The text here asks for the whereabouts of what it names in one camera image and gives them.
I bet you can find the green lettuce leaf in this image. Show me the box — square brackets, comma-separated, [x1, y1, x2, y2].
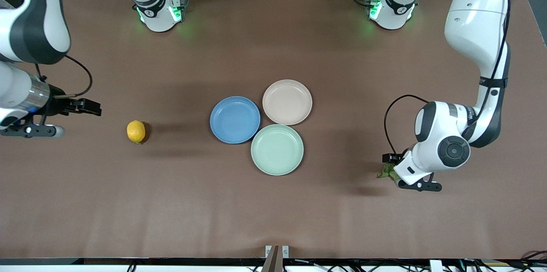
[376, 162, 398, 181]

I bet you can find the yellow lemon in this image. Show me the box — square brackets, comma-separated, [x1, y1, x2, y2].
[126, 120, 146, 144]

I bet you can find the light green plate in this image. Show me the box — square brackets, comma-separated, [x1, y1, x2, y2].
[250, 124, 304, 176]

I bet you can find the beige plate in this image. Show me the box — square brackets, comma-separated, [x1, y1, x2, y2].
[262, 79, 313, 126]

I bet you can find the blue plate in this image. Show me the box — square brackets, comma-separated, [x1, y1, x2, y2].
[209, 96, 261, 144]

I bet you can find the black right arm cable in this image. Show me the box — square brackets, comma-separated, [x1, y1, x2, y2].
[36, 54, 93, 98]

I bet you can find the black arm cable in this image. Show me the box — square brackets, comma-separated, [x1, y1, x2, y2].
[36, 54, 93, 98]
[383, 0, 512, 156]

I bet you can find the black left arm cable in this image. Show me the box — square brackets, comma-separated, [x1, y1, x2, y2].
[383, 0, 512, 156]

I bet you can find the small metal bracket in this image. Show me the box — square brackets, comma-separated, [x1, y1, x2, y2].
[265, 245, 290, 259]

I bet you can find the brown camera post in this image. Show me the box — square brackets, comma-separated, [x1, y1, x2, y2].
[262, 245, 283, 272]

